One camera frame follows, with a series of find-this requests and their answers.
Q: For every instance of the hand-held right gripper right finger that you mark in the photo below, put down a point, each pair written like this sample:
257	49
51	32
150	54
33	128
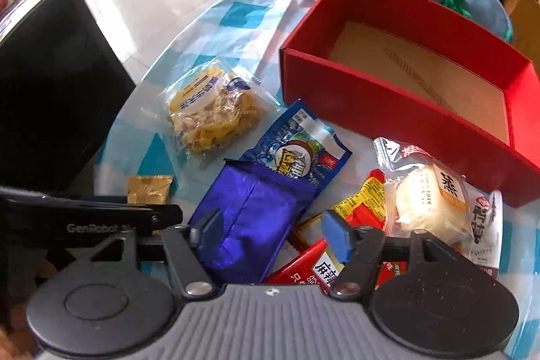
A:
337	235

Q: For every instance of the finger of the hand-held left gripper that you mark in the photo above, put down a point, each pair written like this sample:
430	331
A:
158	216

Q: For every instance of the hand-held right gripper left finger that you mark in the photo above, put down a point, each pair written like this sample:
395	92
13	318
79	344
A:
209	228

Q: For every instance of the gold foil packet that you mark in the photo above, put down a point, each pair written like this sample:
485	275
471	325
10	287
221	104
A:
149	189

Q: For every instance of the shiny purple foil packet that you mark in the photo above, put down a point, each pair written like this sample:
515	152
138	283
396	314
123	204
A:
253	216

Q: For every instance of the red yellow snack packet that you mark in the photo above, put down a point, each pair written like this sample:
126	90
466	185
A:
367	199

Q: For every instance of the red spicy snack packet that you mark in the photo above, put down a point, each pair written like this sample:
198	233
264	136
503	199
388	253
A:
295	271

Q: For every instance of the clear steamed cake packet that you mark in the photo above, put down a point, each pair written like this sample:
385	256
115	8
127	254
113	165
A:
426	199

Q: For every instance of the red cardboard box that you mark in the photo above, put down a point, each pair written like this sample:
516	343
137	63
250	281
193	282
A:
379	107

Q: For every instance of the white snack packet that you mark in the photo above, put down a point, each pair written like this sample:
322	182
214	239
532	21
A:
485	233

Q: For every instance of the blue printed snack packet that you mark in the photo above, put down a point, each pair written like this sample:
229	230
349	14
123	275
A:
295	149

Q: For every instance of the clear yellow snack packet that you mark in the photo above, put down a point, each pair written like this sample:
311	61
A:
211	107

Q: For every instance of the black cabinet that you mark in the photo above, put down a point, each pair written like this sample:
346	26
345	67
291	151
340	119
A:
59	90

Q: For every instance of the blue white checked tablecloth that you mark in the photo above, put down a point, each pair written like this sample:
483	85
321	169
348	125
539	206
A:
236	31

